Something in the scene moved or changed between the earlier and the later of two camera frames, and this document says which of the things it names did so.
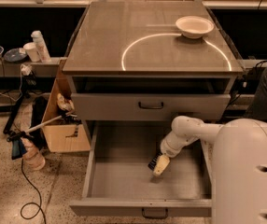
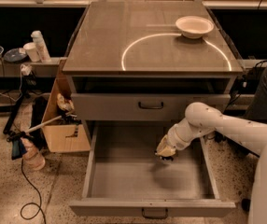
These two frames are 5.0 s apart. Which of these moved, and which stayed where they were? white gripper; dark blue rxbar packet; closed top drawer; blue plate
Moved: dark blue rxbar packet
Stayed: blue plate; white gripper; closed top drawer
